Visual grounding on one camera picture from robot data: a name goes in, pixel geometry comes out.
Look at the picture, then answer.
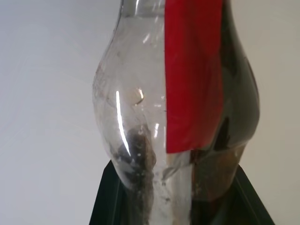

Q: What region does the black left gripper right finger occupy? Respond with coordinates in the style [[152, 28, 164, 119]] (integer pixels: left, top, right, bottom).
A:
[[191, 164, 267, 225]]

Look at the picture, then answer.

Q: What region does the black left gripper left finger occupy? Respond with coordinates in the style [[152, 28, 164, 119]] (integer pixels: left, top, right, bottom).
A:
[[88, 161, 137, 225]]

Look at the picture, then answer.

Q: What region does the clear bottle with red label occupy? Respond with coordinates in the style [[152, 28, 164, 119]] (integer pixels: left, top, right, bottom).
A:
[[90, 0, 262, 225]]

